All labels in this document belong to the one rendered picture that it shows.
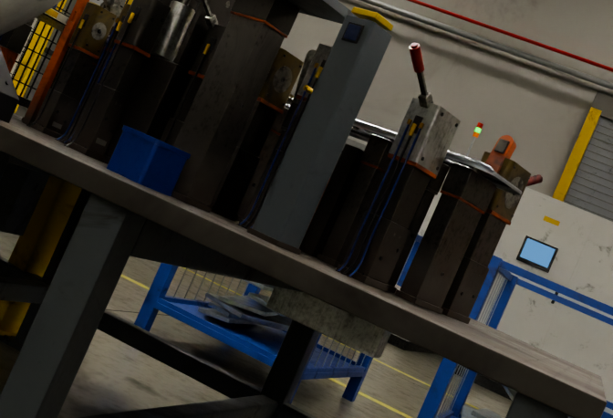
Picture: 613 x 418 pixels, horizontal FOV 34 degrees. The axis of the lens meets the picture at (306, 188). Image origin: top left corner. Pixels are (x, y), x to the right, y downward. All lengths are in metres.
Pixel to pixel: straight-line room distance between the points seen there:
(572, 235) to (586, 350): 1.12
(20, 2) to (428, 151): 0.81
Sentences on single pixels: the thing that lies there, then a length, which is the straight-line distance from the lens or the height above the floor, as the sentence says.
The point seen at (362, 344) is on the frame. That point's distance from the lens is 2.75.
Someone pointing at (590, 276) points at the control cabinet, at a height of 1.42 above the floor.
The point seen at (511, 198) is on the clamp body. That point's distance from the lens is 2.22.
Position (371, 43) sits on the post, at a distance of 1.84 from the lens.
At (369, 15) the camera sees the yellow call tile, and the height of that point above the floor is 1.15.
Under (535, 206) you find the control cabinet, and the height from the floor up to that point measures 1.85.
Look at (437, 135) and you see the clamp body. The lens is 1.90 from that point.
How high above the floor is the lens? 0.75
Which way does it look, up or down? 2 degrees up
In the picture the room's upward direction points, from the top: 24 degrees clockwise
